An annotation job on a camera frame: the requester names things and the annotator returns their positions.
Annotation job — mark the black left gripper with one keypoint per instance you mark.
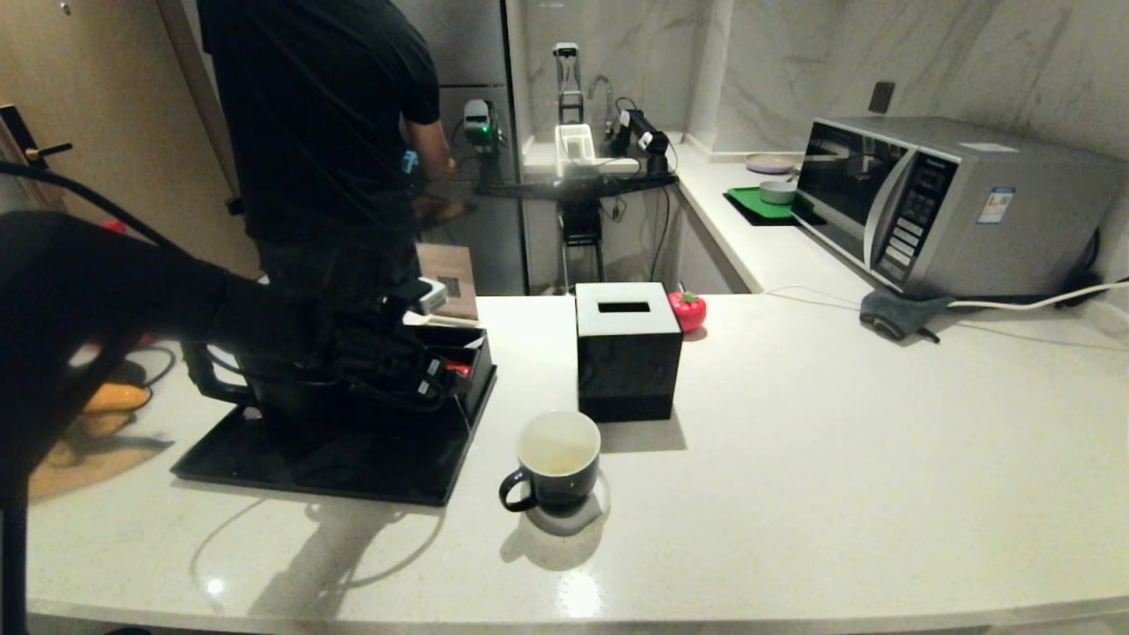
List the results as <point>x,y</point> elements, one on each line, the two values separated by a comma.
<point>379,353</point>

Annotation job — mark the black electric kettle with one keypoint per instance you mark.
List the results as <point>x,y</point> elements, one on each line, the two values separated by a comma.
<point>198,370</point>

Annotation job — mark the person's right forearm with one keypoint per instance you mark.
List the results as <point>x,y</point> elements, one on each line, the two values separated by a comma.
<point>432,145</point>

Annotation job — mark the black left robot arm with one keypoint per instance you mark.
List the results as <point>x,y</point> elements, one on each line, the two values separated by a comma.
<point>88,309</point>

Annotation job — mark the red sachet packet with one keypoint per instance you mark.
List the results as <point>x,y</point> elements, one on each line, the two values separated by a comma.
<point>459,367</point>

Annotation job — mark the person's right hand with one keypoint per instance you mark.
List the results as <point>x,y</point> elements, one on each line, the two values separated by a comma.
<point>444,165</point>

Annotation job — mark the black compartment box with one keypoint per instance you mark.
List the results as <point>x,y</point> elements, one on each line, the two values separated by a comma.
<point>481,353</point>

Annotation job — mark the brown QR code sign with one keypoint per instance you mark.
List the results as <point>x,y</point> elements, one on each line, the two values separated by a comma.
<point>460,282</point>

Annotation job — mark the black serving tray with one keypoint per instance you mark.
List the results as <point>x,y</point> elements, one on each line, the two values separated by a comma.
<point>353,467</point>

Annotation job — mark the dark mug white inside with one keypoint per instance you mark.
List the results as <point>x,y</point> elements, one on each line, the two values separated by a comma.
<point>564,485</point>

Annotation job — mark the black tissue box white lid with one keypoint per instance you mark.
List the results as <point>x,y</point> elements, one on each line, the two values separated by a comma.
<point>626,370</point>

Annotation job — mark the white round coaster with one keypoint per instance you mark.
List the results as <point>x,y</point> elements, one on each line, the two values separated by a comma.
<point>573,526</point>

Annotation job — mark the black stand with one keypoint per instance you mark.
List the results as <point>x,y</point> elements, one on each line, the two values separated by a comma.
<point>582,232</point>

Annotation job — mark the black mounting bar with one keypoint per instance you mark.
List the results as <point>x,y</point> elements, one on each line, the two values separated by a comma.
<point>573,186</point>

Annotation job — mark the red tomato shaped ornament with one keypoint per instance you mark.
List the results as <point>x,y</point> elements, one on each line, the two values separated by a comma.
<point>687,311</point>

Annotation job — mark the white dish rack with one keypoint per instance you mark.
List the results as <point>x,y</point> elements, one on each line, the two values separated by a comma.
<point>575,148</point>

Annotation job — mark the person in black shirt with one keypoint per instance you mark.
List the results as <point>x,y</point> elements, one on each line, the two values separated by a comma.
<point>317,115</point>

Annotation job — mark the yellow corn cob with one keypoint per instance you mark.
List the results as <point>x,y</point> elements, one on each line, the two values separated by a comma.
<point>119,397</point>

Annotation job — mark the chrome sink faucet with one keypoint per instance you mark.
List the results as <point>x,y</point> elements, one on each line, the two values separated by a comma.
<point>604,97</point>

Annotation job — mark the grey refrigerator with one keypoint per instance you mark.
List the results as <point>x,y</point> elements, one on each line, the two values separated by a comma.
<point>467,44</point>

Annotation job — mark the green tray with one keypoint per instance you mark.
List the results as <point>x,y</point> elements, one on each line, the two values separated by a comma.
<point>750,204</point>

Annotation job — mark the yellow cloth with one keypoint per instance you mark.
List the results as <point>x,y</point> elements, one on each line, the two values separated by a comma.
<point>88,459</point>

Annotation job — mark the small grey bowl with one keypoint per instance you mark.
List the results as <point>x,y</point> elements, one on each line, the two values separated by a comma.
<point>777,193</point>

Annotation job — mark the pale pink plate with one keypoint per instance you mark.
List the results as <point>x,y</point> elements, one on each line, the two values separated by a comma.
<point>769,163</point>

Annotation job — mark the grey folded cloth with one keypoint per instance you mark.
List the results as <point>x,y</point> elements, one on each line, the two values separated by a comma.
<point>900,313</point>

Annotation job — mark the silver microwave oven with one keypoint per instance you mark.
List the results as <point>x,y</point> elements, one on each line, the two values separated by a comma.
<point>1014,219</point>

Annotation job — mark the black wall socket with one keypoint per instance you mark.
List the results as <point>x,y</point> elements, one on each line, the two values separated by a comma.
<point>880,97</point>

